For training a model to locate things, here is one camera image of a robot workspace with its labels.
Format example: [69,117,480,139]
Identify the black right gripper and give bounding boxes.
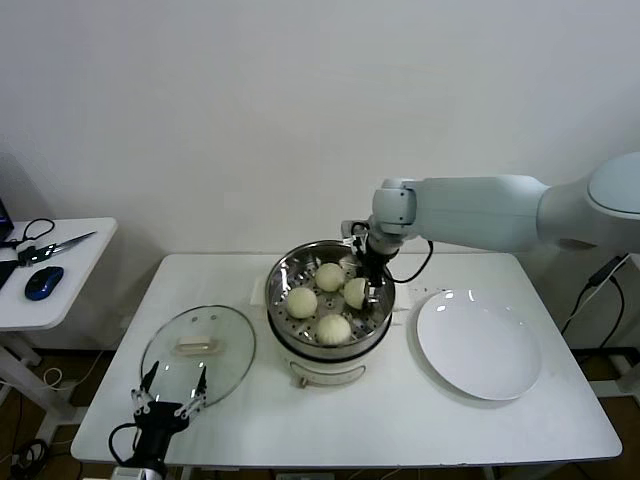
[349,233,394,309]

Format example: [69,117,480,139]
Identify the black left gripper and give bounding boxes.
[131,360,208,464]

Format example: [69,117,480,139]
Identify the white steamed baozi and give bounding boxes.
[343,277,372,310]
[286,286,320,320]
[315,313,352,347]
[314,262,346,294]

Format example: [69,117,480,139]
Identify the glass pot lid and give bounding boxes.
[139,303,258,409]

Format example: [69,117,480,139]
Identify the stainless steel steamer basket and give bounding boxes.
[264,240,396,359]

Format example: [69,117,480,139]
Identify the white round plate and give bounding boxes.
[416,288,545,402]

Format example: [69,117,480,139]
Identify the white side table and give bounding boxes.
[0,217,119,436]

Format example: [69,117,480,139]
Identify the blue computer mouse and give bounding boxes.
[24,266,66,301]

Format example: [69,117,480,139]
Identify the black laptop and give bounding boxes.
[0,196,20,292]

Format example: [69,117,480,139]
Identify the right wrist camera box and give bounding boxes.
[341,219,371,241]

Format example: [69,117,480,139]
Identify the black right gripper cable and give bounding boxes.
[387,239,434,285]

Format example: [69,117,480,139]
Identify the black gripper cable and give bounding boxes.
[108,422,141,466]
[387,239,434,285]

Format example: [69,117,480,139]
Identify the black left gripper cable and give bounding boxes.
[108,422,141,466]

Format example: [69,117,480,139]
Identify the white floor cable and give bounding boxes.
[42,367,69,391]

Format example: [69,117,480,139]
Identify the black floor cables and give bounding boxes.
[0,438,51,471]

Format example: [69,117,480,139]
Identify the black handled scissors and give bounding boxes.
[17,218,97,266]

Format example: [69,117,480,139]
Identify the black power cable with adapter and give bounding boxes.
[559,253,629,351]

